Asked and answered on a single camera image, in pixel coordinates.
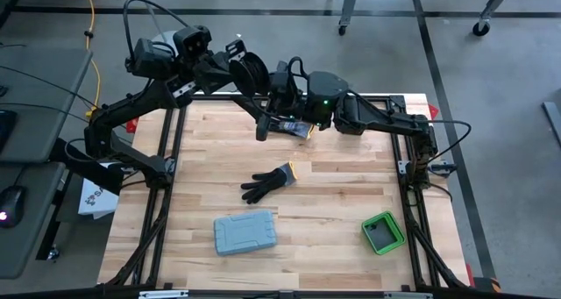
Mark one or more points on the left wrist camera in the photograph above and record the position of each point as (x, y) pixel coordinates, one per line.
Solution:
(192, 42)

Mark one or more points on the grey plastic case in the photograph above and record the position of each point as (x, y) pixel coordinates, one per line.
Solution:
(245, 233)

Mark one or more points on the silver bracket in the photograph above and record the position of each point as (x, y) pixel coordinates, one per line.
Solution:
(163, 294)
(407, 295)

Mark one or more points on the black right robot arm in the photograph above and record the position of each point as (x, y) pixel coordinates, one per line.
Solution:
(385, 123)

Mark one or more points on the black angled support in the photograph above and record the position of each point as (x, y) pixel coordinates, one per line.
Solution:
(83, 167)

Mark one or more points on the white printed paper bag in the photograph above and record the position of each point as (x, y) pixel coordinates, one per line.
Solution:
(96, 200)

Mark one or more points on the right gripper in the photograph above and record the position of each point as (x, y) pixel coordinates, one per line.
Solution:
(293, 110)

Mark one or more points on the black table frame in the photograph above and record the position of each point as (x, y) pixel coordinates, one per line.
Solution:
(159, 246)

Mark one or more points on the desk castor wheel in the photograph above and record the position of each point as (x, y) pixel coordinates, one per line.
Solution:
(53, 254)

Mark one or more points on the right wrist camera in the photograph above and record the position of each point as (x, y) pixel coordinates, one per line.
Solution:
(280, 77)

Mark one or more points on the wooden top workbench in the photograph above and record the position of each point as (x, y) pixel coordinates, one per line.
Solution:
(350, 5)

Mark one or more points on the green square tray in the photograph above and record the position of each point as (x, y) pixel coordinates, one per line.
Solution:
(383, 233)

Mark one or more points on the black keyboard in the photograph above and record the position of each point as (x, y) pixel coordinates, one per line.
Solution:
(5, 130)

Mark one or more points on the black computer mouse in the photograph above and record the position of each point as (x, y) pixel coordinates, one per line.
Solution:
(12, 204)

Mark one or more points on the grey desk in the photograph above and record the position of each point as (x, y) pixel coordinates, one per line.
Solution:
(30, 246)
(39, 137)

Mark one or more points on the black glove yellow cuff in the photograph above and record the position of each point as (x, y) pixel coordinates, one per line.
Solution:
(298, 129)
(267, 182)

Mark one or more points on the red clamp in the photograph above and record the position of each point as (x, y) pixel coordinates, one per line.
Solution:
(434, 111)
(132, 126)
(469, 275)

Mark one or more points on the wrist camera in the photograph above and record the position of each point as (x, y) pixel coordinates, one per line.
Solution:
(192, 42)
(280, 77)

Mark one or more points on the orange black striped block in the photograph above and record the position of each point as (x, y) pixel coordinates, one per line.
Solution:
(487, 285)

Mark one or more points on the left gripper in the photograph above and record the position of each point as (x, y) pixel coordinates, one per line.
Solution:
(201, 71)

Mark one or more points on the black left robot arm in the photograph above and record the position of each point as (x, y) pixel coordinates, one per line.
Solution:
(127, 110)

